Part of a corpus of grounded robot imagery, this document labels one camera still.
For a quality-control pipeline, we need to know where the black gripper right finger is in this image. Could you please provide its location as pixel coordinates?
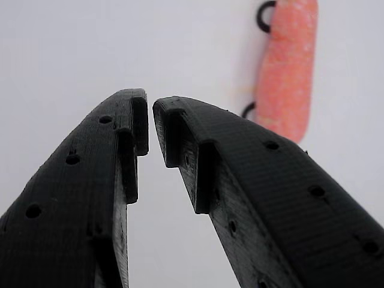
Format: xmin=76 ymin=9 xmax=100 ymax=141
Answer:
xmin=152 ymin=95 xmax=384 ymax=288

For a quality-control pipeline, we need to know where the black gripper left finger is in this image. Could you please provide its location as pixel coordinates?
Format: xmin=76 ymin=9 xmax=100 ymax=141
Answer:
xmin=0 ymin=88 xmax=150 ymax=288

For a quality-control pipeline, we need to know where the small orange carrot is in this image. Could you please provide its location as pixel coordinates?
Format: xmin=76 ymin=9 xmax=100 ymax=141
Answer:
xmin=254 ymin=0 xmax=319 ymax=144

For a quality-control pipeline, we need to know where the small black ring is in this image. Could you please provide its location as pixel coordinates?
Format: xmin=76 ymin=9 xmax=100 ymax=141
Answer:
xmin=241 ymin=101 xmax=257 ymax=119
xmin=256 ymin=0 xmax=277 ymax=32

